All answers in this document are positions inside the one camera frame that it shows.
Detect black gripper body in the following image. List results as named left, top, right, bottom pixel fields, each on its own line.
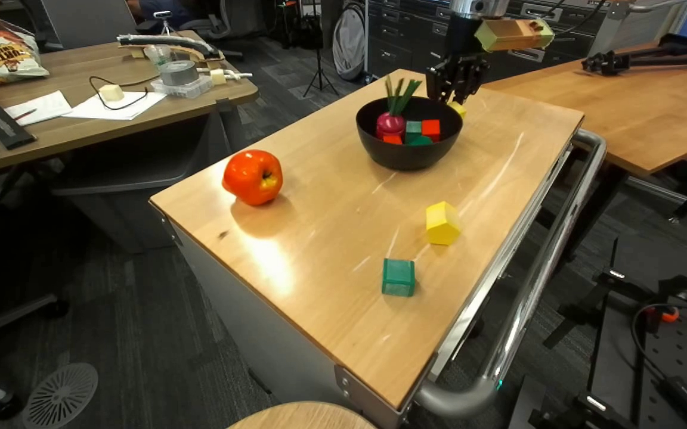
left=425, top=55, right=487, bottom=101

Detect green cube edge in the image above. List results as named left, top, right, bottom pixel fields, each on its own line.
left=406, top=122, right=421, bottom=132

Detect green cube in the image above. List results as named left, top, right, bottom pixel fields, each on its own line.
left=381, top=260, right=416, bottom=296
left=406, top=132, right=433, bottom=148

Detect red toy radish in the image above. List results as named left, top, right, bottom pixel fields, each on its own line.
left=377, top=79, right=419, bottom=135

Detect red cube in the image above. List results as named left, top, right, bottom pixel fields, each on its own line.
left=381, top=132, right=402, bottom=146
left=419, top=118, right=440, bottom=141

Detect yellow cube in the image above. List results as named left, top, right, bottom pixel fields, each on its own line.
left=425, top=199, right=461, bottom=244

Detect red orange toy apple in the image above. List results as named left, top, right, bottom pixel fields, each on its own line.
left=221, top=149, right=283, bottom=206

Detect black bowl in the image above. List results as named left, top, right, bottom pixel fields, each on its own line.
left=356, top=97, right=463, bottom=172

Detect white paper sheets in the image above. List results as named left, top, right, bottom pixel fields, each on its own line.
left=68, top=90, right=161, bottom=122

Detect wooden office desk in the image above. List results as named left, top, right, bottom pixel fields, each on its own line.
left=0, top=32, right=258, bottom=168

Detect round wooden stool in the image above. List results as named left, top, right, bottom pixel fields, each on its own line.
left=228, top=401, right=377, bottom=429

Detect chip snack bag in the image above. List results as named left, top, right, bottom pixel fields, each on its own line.
left=0, top=19, right=48, bottom=82

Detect metal cart handle bar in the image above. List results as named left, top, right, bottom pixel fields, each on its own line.
left=407, top=129, right=606, bottom=416

